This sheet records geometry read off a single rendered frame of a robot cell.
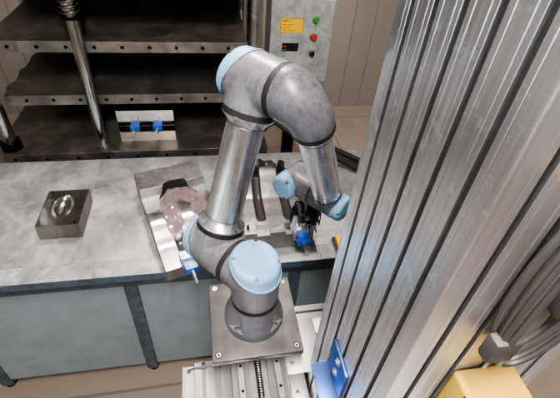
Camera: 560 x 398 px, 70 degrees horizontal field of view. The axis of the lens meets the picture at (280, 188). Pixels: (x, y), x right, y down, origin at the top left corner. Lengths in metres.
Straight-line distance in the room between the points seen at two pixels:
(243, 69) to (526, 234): 0.58
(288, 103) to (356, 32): 3.26
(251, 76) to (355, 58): 3.32
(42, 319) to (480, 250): 1.70
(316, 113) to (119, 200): 1.21
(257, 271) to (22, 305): 1.12
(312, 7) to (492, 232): 1.72
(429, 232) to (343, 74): 3.72
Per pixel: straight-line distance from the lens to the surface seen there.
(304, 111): 0.75
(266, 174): 1.68
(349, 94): 4.24
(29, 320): 1.90
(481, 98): 0.37
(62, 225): 1.67
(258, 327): 1.02
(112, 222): 1.72
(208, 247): 0.96
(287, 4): 1.98
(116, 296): 1.72
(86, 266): 1.59
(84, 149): 2.19
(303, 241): 1.40
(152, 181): 1.70
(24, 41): 2.07
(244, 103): 0.81
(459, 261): 0.41
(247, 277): 0.89
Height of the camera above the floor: 1.97
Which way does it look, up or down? 40 degrees down
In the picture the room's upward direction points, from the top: 5 degrees clockwise
